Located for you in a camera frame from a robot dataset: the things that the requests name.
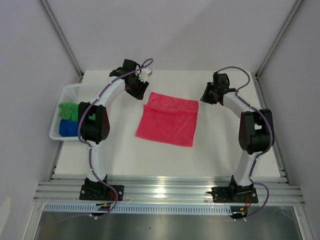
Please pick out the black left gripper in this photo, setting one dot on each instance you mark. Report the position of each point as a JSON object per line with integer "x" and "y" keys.
{"x": 143, "y": 86}

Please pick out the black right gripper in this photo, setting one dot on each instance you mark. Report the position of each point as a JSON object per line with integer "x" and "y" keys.
{"x": 204, "y": 97}

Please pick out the pink microfiber towel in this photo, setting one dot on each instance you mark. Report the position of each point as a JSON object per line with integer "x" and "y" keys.
{"x": 170, "y": 120}

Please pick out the green microfiber towel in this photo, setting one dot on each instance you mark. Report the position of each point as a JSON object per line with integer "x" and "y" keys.
{"x": 68, "y": 111}

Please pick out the blue microfiber towel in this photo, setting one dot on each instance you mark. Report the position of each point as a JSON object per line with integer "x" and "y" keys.
{"x": 68, "y": 128}

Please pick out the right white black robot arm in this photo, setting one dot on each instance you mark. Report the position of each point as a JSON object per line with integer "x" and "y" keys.
{"x": 255, "y": 137}

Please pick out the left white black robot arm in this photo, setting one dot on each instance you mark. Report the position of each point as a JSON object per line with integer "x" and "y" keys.
{"x": 97, "y": 173}

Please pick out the white plastic basket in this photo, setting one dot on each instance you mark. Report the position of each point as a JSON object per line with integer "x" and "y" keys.
{"x": 72, "y": 97}

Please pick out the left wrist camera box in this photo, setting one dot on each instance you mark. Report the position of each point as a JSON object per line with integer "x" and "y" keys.
{"x": 145, "y": 73}

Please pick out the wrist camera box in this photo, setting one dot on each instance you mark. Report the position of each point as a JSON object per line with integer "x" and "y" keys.
{"x": 216, "y": 77}
{"x": 145, "y": 73}

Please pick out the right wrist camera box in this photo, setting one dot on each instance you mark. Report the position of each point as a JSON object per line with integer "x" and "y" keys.
{"x": 216, "y": 77}

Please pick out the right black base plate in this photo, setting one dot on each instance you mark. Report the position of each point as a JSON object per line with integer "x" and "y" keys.
{"x": 238, "y": 195}

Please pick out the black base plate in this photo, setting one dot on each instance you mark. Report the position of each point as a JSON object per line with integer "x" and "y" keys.
{"x": 238, "y": 195}
{"x": 105, "y": 194}

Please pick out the aluminium extrusion rail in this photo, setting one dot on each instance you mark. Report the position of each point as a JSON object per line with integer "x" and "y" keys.
{"x": 167, "y": 190}

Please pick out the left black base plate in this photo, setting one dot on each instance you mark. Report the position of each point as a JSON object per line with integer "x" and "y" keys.
{"x": 105, "y": 194}

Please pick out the white slotted cable duct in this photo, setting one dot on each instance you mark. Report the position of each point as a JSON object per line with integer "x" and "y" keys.
{"x": 134, "y": 208}

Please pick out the left aluminium frame post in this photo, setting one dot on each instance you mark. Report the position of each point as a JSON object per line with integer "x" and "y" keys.
{"x": 56, "y": 27}

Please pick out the aluminium frame post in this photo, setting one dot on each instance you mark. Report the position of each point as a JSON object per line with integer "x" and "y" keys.
{"x": 280, "y": 36}
{"x": 56, "y": 27}

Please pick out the right aluminium frame post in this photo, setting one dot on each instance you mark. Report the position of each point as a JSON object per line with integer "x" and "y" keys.
{"x": 280, "y": 36}

